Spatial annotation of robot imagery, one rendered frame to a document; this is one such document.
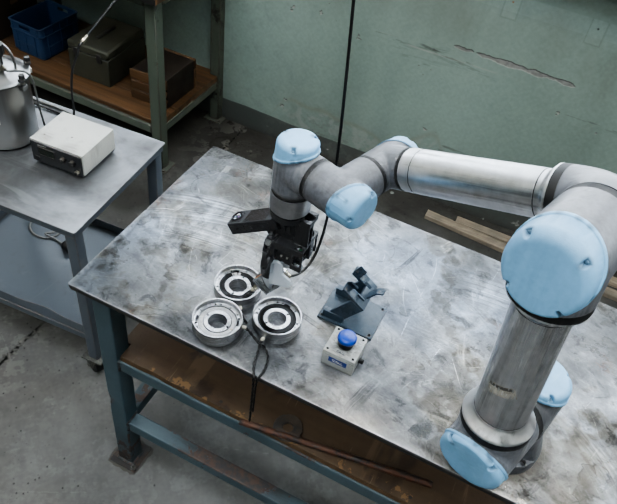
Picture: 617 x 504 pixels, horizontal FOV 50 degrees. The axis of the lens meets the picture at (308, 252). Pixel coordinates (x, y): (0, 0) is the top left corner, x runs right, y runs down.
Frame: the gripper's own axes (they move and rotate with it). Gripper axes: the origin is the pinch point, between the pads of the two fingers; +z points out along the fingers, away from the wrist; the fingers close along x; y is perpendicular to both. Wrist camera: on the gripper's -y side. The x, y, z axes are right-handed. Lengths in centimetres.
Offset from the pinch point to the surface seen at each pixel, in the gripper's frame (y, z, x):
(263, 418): 5.3, 38.1, -8.1
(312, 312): 7.8, 13.2, 6.6
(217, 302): -10.2, 10.1, -3.8
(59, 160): -77, 19, 25
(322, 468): 22.4, 41.0, -11.3
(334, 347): 16.7, 8.7, -3.0
